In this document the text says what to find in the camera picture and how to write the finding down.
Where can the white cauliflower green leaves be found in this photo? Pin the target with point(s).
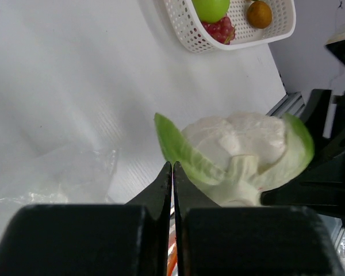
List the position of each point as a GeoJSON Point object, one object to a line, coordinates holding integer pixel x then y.
{"type": "Point", "coordinates": [234, 159]}

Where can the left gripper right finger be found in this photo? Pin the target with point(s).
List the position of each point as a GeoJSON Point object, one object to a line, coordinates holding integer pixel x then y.
{"type": "Point", "coordinates": [212, 240]}

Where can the aluminium mounting rail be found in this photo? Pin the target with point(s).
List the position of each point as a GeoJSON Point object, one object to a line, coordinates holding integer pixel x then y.
{"type": "Point", "coordinates": [292, 103]}

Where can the round orange brown fruit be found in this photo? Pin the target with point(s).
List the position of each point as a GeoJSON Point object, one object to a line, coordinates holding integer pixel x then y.
{"type": "Point", "coordinates": [259, 14]}

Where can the red grape bunch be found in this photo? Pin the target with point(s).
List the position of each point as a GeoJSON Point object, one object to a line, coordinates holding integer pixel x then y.
{"type": "Point", "coordinates": [222, 31]}

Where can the green apple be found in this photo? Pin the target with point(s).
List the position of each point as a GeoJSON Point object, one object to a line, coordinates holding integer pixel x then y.
{"type": "Point", "coordinates": [211, 11]}

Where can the clear zip bag orange zipper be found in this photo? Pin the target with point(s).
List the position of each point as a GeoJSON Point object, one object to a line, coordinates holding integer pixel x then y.
{"type": "Point", "coordinates": [71, 174]}

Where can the white perforated plastic basket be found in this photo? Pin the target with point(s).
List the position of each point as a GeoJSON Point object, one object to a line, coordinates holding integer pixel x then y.
{"type": "Point", "coordinates": [192, 35]}

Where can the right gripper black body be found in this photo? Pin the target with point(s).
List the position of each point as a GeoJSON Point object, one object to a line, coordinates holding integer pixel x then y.
{"type": "Point", "coordinates": [337, 139]}

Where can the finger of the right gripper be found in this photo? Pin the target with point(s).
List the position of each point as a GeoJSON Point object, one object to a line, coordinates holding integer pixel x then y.
{"type": "Point", "coordinates": [315, 113]}
{"type": "Point", "coordinates": [321, 188]}

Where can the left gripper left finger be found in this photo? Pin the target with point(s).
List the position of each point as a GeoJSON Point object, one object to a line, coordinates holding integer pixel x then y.
{"type": "Point", "coordinates": [92, 239]}

